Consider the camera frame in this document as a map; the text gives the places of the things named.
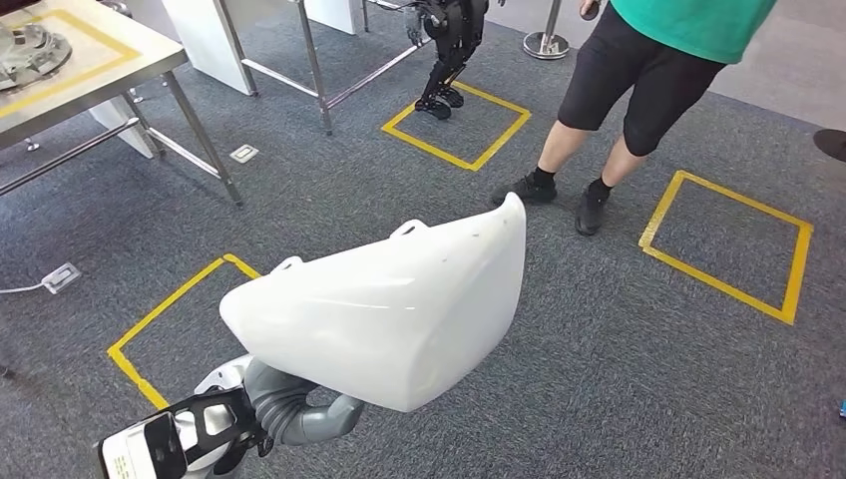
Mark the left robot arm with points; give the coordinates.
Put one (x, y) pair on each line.
(271, 403)

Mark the chrome stanchion base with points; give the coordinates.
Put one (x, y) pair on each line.
(546, 45)

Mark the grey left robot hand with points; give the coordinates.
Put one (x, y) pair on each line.
(330, 420)

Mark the person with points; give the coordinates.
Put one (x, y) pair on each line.
(661, 86)

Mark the white table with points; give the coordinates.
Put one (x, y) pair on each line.
(205, 40)
(106, 112)

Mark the stainless steel workbench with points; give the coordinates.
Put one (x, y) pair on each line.
(119, 53)

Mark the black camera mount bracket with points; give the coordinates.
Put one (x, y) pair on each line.
(251, 433)

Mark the white curved plastic body part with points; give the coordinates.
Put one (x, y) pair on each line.
(383, 317)

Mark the silver wheel cover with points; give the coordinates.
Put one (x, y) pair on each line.
(33, 56)

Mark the yellow tape square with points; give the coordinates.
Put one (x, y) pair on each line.
(714, 284)
(429, 149)

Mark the floor socket plate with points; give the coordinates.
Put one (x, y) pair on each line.
(244, 153)
(61, 278)

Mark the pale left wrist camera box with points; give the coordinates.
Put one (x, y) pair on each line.
(132, 456)

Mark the stainless steel table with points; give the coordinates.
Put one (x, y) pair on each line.
(317, 79)

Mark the dark rounded object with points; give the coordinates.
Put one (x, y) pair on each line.
(831, 145)

